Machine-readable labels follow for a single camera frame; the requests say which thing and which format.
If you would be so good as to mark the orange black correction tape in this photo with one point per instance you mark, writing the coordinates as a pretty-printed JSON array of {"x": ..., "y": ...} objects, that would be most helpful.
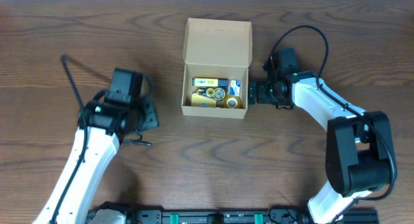
[{"x": 216, "y": 93}]

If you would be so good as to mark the yellow clear tape roll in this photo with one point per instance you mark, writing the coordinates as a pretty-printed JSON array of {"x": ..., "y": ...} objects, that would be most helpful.
[{"x": 232, "y": 102}]

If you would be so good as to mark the brown cardboard box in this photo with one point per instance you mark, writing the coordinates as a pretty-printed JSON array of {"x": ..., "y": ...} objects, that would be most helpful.
[{"x": 216, "y": 49}]

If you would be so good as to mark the black mounting rail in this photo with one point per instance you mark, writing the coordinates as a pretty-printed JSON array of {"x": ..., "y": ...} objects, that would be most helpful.
[{"x": 110, "y": 212}]

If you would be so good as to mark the blue white staples box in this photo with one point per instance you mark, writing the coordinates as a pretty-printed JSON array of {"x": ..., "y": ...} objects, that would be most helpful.
[{"x": 235, "y": 87}]

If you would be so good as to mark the yellow spiral notepad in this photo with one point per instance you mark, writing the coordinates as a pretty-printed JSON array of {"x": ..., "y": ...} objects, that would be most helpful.
[{"x": 202, "y": 101}]

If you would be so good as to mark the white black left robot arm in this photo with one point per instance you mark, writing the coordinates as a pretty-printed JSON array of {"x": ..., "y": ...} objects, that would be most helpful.
[{"x": 102, "y": 128}]

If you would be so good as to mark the yellow highlighter marker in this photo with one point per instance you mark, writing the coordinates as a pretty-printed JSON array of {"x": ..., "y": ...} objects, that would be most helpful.
[{"x": 210, "y": 82}]

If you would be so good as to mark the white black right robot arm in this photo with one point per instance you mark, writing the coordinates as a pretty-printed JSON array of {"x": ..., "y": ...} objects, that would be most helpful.
[{"x": 359, "y": 158}]

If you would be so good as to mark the black pen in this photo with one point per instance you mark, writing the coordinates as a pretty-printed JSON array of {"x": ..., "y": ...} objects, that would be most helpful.
[{"x": 137, "y": 142}]

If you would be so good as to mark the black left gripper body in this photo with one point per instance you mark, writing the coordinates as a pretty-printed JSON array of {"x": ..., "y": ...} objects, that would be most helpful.
[{"x": 151, "y": 115}]

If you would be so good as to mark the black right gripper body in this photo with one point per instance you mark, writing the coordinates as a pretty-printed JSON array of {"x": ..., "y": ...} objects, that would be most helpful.
[{"x": 253, "y": 92}]

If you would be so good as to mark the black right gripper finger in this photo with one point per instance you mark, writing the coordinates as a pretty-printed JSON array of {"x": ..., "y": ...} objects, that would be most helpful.
[
  {"x": 252, "y": 99},
  {"x": 252, "y": 87}
]

